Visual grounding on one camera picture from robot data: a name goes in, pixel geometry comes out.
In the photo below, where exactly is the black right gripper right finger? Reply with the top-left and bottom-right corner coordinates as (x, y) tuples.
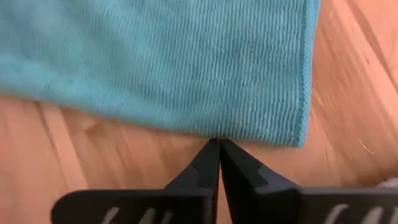
(219, 139), (398, 224)

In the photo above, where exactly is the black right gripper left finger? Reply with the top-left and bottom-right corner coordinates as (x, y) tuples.
(50, 138), (221, 224)

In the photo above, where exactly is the teal microfiber towel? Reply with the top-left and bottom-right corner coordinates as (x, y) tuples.
(0, 0), (322, 149)

